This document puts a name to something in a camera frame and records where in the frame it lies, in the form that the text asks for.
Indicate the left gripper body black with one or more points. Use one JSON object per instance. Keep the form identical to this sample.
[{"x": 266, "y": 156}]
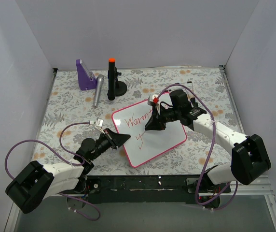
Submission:
[{"x": 111, "y": 139}]

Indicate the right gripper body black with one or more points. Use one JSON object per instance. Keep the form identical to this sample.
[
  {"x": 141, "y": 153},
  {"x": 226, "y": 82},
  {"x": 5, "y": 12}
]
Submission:
[{"x": 159, "y": 118}]

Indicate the pink framed whiteboard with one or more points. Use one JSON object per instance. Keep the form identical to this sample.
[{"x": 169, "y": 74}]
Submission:
[{"x": 141, "y": 149}]

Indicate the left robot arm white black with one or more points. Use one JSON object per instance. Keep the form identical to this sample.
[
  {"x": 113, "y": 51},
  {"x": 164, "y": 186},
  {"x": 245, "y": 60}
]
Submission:
[{"x": 37, "y": 182}]

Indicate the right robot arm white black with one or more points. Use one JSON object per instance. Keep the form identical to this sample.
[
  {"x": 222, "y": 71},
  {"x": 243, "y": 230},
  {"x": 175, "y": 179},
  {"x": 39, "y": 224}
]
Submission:
[{"x": 249, "y": 158}]

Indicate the floral table mat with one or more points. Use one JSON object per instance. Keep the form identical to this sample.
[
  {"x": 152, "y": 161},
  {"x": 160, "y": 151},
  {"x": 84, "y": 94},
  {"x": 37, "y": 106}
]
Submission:
[{"x": 68, "y": 110}]

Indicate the black flashlight orange tip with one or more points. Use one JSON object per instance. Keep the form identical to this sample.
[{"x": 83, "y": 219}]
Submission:
[{"x": 111, "y": 78}]

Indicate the black round stand base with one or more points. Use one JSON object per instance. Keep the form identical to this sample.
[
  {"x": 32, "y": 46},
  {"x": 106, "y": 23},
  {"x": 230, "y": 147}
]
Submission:
[{"x": 120, "y": 87}]

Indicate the silver microphone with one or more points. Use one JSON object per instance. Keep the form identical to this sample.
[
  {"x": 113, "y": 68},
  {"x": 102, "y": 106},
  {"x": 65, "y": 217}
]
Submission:
[{"x": 100, "y": 82}]

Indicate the purple wedge stand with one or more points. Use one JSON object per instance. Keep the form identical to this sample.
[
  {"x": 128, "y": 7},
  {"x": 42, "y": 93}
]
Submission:
[{"x": 86, "y": 78}]

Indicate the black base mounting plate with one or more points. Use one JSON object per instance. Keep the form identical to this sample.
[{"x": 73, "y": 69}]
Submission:
[{"x": 138, "y": 189}]

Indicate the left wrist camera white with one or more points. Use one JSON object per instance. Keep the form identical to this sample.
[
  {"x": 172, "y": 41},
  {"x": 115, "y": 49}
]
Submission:
[{"x": 97, "y": 124}]

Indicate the metal wire easel stand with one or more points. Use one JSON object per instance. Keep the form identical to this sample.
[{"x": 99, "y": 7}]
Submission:
[{"x": 185, "y": 86}]

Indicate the aluminium frame rail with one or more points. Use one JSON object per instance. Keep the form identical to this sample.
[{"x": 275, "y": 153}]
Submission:
[{"x": 260, "y": 186}]

